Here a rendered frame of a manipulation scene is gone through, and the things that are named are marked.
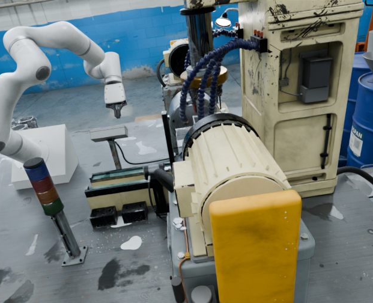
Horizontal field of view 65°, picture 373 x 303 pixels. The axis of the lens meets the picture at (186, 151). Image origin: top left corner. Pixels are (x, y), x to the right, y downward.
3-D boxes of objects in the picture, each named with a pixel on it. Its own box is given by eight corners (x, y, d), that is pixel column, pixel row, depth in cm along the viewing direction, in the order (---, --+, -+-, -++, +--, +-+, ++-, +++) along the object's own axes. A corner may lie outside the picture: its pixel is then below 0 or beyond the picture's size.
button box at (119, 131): (128, 137, 147) (127, 127, 147) (125, 134, 140) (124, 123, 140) (95, 142, 146) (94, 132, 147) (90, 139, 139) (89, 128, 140)
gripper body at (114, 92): (101, 82, 144) (104, 103, 142) (122, 78, 144) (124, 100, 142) (106, 87, 151) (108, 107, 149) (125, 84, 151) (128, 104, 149)
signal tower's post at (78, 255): (87, 246, 113) (50, 153, 93) (83, 263, 106) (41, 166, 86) (67, 249, 113) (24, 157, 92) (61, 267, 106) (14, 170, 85)
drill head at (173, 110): (212, 117, 178) (208, 77, 166) (223, 145, 146) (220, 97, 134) (171, 123, 177) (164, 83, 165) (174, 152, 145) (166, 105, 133)
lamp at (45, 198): (60, 192, 99) (56, 180, 96) (55, 202, 93) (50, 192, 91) (43, 194, 98) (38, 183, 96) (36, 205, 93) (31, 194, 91)
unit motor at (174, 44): (201, 99, 199) (194, 33, 179) (208, 117, 170) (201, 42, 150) (164, 105, 199) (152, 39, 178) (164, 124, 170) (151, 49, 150)
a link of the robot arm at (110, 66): (100, 78, 145) (116, 74, 143) (97, 53, 147) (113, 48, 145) (109, 84, 153) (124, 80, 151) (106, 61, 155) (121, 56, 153)
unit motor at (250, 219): (256, 235, 88) (254, 103, 68) (303, 353, 59) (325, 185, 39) (171, 248, 88) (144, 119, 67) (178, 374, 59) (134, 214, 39)
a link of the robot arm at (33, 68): (-14, 132, 130) (5, 159, 126) (-44, 131, 119) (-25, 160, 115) (41, 40, 115) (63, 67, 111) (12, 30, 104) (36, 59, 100)
